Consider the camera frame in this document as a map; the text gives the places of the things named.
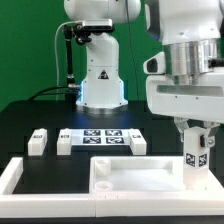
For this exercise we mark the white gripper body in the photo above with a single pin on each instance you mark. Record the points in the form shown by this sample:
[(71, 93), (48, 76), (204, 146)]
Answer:
[(204, 101)]

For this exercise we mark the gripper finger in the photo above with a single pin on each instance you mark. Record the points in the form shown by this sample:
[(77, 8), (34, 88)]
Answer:
[(182, 125), (208, 138)]

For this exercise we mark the white desk tabletop tray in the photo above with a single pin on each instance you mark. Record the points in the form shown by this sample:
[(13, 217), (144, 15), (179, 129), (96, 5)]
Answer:
[(156, 175)]

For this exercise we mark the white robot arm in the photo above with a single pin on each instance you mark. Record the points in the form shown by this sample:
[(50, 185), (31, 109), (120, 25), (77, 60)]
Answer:
[(185, 80)]

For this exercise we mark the white U-shaped fence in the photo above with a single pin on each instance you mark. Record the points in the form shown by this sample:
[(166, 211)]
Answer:
[(103, 204)]

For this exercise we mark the white marker base plate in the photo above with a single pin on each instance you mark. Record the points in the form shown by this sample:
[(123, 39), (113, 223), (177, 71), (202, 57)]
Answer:
[(100, 137)]

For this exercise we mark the silver camera on mount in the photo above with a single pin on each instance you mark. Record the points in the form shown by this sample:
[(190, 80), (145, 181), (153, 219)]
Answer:
[(101, 25)]

